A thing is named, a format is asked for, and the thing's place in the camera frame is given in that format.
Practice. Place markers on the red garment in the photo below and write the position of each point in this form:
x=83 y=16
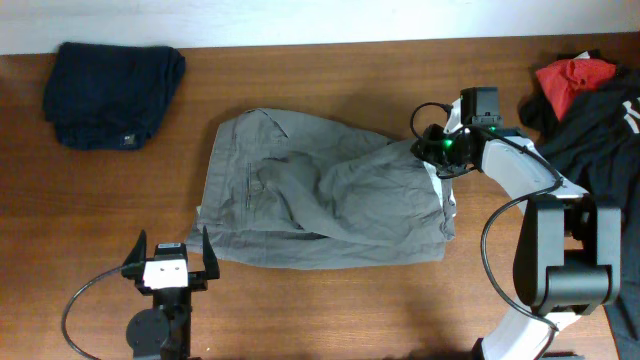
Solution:
x=563 y=80

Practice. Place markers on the black printed t-shirt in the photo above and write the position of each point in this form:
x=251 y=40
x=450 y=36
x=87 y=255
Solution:
x=596 y=145

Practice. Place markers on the grey shorts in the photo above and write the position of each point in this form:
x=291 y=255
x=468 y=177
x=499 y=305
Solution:
x=291 y=190

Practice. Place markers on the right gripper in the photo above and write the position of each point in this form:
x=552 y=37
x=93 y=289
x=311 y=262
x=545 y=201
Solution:
x=428 y=152

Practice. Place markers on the folded navy blue garment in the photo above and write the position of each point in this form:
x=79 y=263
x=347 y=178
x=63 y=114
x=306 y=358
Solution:
x=107 y=97

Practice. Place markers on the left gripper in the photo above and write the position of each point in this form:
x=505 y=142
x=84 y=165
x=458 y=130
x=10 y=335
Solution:
x=197 y=281

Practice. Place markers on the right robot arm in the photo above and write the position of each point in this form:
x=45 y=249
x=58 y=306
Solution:
x=568 y=256

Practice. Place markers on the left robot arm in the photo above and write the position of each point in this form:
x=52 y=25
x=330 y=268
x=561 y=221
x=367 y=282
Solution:
x=163 y=331

